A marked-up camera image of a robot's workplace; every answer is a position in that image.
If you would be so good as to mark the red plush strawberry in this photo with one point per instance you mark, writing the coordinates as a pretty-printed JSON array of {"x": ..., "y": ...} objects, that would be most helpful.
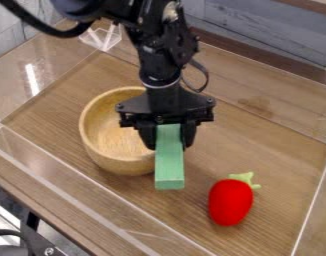
[{"x": 231, "y": 198}]

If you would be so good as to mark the clear acrylic tray wall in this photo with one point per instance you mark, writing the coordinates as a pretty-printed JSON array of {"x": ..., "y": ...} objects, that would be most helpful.
[{"x": 49, "y": 181}]

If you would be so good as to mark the brown wooden bowl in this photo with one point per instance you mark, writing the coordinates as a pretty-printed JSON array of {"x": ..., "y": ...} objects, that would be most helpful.
[{"x": 113, "y": 147}]

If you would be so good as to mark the green rectangular block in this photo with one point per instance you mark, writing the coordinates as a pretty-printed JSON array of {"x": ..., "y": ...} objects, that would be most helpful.
[{"x": 168, "y": 158}]

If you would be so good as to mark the clear acrylic corner bracket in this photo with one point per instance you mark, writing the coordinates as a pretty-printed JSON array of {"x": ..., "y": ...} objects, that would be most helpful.
[{"x": 101, "y": 39}]

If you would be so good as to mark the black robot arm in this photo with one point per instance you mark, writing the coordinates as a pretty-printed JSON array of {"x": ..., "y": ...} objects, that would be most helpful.
[{"x": 165, "y": 45}]

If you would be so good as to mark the black table leg frame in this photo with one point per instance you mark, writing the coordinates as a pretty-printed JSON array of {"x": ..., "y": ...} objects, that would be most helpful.
[{"x": 26, "y": 242}]

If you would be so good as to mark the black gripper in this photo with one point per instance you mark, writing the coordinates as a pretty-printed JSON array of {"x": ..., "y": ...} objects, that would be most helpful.
[{"x": 165, "y": 106}]

